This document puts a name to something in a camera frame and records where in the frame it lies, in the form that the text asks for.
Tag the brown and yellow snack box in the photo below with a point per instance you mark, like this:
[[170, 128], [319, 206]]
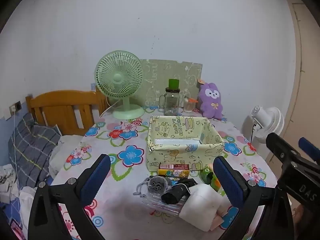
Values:
[[173, 171]]

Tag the purple plush bunny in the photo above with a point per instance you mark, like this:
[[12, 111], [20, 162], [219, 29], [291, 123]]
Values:
[[212, 102]]

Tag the green desk fan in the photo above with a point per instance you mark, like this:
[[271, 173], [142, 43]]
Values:
[[118, 77]]

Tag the green plastic cup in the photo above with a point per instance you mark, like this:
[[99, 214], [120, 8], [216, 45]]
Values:
[[173, 83]]

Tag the beige door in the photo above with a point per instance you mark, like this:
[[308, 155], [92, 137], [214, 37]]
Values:
[[307, 80]]

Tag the crumpled printed cloth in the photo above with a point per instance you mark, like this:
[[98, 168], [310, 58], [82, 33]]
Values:
[[7, 182]]

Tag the wall socket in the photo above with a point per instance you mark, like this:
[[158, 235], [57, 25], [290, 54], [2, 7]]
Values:
[[15, 106]]

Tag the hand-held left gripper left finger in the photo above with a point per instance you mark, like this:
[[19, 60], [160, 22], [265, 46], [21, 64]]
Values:
[[97, 177]]

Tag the floral tablecloth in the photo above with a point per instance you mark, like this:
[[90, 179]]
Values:
[[120, 205]]

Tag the white crumpled bedding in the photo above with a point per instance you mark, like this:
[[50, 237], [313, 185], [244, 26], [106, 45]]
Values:
[[65, 150]]

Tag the cotton swab container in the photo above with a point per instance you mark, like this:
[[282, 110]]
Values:
[[190, 106]]

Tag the clear plastic pencil case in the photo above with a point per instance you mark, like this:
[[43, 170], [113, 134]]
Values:
[[155, 202]]

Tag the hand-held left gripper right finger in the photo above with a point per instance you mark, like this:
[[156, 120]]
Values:
[[228, 182]]

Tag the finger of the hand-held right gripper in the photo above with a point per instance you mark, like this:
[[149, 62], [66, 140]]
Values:
[[285, 152], [311, 148]]

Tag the grey plaid pillow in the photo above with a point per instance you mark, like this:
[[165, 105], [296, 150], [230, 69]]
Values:
[[32, 150]]

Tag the green snack packet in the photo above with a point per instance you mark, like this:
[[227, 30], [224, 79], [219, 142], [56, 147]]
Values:
[[208, 176]]

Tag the black plastic bag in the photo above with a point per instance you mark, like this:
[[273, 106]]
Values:
[[176, 192]]

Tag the glass jar mug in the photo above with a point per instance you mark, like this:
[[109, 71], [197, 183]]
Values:
[[172, 102]]

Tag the green printed board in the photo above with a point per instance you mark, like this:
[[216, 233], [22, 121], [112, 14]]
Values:
[[162, 72]]

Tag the wooden bed headboard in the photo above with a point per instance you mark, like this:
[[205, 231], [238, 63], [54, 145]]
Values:
[[62, 102]]

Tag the yellow printed storage box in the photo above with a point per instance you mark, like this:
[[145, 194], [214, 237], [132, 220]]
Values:
[[175, 155]]

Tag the white standing fan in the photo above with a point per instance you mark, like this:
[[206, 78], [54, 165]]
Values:
[[271, 125]]

